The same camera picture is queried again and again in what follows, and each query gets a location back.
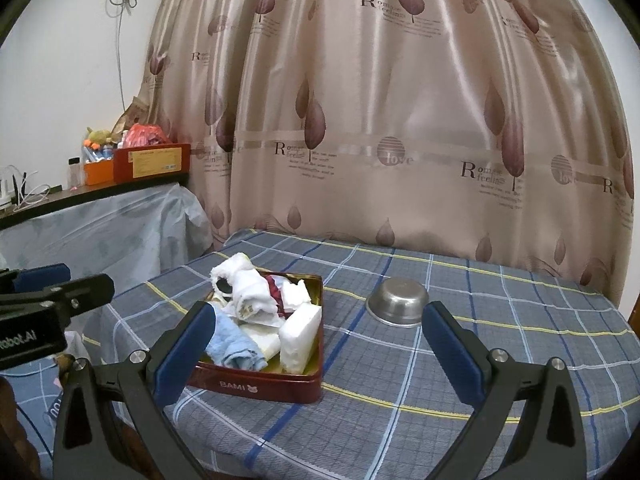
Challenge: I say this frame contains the white wall cable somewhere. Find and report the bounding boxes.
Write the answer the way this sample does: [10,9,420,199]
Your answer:
[105,0,143,111]

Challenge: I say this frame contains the red plastic bag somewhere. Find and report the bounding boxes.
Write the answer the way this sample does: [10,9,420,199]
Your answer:
[122,122,171,150]

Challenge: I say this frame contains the red tin box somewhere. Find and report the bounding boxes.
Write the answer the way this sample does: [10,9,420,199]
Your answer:
[186,267,325,405]

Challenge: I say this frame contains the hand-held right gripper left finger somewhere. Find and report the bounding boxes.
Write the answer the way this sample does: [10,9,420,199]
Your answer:
[52,300,217,480]

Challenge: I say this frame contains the large white towel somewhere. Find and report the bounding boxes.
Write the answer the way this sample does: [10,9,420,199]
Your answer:
[279,305,323,375]

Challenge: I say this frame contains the stainless steel bowl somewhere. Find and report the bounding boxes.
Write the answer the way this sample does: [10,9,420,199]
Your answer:
[366,276,431,329]

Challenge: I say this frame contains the light blue fluffy towel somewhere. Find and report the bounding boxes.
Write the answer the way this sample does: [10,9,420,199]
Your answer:
[202,305,268,372]

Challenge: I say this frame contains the grey plaid bed sheet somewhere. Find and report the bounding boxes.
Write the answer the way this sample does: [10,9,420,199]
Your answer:
[0,227,636,480]

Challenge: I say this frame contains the red cardboard box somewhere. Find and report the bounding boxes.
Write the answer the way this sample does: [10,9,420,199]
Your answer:
[113,143,192,184]

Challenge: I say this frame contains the beige leaf print curtain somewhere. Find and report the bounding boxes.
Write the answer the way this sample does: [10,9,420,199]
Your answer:
[142,0,636,306]

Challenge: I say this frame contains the white fluffy cloth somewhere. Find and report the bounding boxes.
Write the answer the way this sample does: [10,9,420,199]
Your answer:
[209,252,251,293]

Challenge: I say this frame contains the white cables on shelf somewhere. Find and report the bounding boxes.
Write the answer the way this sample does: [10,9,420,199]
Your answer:
[0,165,63,211]

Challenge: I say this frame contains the orange box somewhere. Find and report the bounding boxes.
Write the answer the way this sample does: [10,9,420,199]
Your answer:
[84,157,116,186]

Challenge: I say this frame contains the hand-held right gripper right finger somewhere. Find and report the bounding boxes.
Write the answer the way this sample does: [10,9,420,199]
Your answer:
[421,301,588,480]

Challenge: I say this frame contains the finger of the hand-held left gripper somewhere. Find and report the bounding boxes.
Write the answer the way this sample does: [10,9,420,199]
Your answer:
[0,262,71,294]
[0,273,115,318]

